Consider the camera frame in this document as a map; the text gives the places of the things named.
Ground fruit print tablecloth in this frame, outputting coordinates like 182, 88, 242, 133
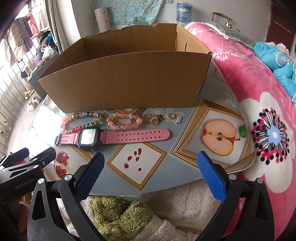
90, 63, 254, 196

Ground peach bead bracelet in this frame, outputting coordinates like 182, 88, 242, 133
106, 112, 144, 131

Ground pink floral blanket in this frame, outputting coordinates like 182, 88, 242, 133
186, 22, 295, 240

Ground multicolour bead necklace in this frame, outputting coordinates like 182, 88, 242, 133
61, 111, 105, 135

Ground teal floral wall cloth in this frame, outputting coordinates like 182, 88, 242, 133
91, 0, 172, 25

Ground silver clasp charm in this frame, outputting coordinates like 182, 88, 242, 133
175, 115, 183, 125

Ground pink digital watch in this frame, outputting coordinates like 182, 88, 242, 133
55, 127, 171, 151

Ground white shoes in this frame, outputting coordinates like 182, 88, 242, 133
23, 89, 42, 111

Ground pink rolled mat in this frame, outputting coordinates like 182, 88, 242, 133
94, 7, 110, 33

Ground blue folded quilt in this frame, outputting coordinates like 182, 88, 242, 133
253, 42, 295, 104

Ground grey lace pillow cover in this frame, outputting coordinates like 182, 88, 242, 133
203, 22, 255, 50

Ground grey curtain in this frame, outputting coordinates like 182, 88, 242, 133
44, 0, 81, 54

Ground grey cabinet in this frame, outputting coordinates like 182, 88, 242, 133
28, 53, 59, 100

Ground blue water jug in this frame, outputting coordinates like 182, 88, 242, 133
176, 2, 193, 25

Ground hanging clothes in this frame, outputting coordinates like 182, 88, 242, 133
4, 4, 58, 68

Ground dark red door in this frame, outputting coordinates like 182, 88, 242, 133
265, 3, 295, 51

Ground brown cardboard box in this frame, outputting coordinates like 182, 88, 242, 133
39, 24, 212, 113

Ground green fuzzy sleeve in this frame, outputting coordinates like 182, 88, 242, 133
90, 196, 154, 240

